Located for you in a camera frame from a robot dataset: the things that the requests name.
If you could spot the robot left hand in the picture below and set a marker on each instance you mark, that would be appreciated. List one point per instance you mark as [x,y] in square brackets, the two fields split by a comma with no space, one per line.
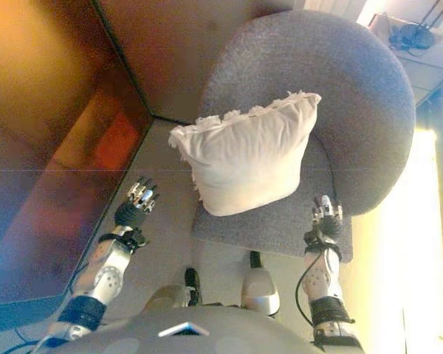
[129,217]

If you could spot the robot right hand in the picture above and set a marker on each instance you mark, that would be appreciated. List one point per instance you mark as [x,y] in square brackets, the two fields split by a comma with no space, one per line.
[328,225]

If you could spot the white frilled cushion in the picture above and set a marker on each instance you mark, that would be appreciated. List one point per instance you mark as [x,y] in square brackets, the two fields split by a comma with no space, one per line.
[243,158]

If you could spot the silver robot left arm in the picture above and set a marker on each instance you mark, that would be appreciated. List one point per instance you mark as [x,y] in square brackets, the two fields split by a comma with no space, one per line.
[107,276]

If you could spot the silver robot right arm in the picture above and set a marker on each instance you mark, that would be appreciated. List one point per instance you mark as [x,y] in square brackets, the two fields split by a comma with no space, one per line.
[323,280]

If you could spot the silver robot right leg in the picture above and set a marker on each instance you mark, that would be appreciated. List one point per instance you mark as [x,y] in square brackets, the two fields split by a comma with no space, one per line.
[260,291]

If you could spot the grey robot torso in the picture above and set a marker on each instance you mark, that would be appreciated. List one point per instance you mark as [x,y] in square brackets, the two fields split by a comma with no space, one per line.
[133,335]

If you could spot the brown wooden cabinet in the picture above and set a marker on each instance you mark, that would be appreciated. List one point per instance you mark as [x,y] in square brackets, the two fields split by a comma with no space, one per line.
[40,129]

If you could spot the grey fabric armchair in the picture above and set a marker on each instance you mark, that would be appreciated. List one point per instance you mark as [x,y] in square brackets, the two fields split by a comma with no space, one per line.
[336,73]

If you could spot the white slatted panel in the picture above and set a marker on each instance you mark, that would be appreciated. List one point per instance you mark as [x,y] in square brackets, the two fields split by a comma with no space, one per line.
[328,4]

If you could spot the thin black metal rods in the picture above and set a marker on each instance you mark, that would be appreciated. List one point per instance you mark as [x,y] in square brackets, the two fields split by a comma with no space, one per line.
[430,13]

